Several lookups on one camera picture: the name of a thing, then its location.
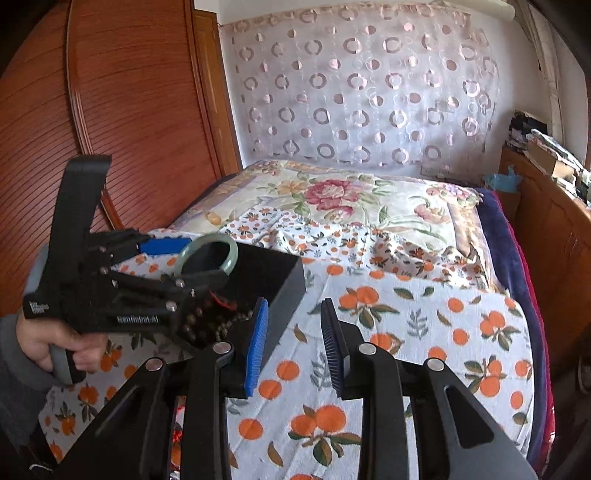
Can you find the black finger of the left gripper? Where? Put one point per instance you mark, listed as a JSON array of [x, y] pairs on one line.
[[197, 283]]

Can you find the orange print bed cloth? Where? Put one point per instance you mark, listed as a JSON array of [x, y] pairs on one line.
[[284, 348]]

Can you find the person's left hand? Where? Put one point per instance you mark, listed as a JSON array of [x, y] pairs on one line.
[[36, 336]]

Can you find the tied window curtain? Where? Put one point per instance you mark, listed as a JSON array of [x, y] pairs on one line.
[[540, 33]]

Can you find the pale green jade bangle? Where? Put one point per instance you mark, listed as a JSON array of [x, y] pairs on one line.
[[210, 253]]

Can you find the floral bed quilt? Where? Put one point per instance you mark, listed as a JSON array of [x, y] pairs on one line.
[[402, 225]]

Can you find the teal plastic bag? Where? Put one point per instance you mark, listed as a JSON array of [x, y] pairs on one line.
[[508, 182]]

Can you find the pile of folded clothes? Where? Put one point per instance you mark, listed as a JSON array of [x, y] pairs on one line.
[[528, 136]]

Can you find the circle pattern sheer curtain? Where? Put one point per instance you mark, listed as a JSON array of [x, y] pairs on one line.
[[369, 85]]

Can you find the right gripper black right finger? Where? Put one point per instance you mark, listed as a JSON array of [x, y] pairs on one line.
[[341, 341]]

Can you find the wooden side cabinet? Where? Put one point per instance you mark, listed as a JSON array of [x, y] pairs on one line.
[[553, 231]]

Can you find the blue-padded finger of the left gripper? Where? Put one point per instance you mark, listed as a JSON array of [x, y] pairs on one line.
[[163, 246]]

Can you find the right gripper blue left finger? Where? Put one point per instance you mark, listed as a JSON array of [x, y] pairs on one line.
[[257, 341]]

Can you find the grey left sleeve forearm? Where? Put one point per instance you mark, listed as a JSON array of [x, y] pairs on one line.
[[24, 386]]

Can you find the wooden wardrobe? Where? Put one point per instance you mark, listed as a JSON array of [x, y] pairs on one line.
[[140, 81]]

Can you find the dark blue blanket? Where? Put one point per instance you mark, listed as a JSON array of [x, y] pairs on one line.
[[512, 270]]

